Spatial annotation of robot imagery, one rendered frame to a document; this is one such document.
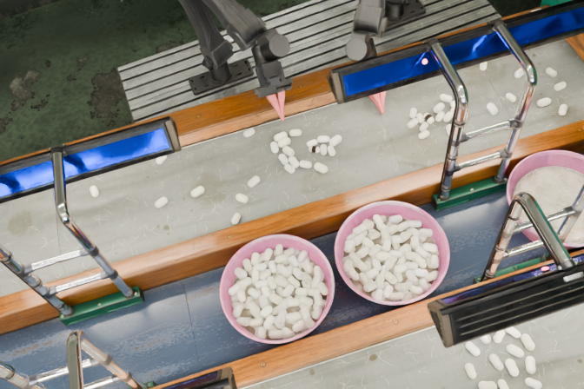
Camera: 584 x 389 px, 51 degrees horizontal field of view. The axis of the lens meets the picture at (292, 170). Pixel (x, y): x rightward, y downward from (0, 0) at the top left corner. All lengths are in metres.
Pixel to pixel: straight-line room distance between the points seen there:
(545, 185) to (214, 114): 0.89
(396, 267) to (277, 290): 0.28
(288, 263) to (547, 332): 0.60
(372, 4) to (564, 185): 0.67
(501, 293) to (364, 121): 0.78
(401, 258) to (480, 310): 0.46
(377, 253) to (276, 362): 0.35
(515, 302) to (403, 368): 0.39
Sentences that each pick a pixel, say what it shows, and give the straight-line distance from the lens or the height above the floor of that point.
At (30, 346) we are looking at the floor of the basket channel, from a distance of 1.66.
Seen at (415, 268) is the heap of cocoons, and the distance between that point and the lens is 1.46.
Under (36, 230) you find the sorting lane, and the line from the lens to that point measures 1.72.
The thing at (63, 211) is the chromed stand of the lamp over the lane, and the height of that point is 1.11.
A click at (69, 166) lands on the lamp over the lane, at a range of 1.34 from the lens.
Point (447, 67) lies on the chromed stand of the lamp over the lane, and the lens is 1.31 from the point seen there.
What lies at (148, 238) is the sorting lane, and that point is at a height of 0.74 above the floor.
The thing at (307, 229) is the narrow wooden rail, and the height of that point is 0.73.
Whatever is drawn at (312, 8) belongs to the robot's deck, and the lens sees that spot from 2.12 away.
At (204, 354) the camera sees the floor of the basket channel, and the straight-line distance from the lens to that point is 1.50.
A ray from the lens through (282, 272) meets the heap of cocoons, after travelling 1.46.
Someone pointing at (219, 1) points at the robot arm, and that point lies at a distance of 1.61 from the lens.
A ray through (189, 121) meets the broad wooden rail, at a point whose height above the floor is 0.76.
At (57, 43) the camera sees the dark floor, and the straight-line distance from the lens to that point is 3.34.
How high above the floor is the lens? 2.07
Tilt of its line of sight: 56 degrees down
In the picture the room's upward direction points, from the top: 10 degrees counter-clockwise
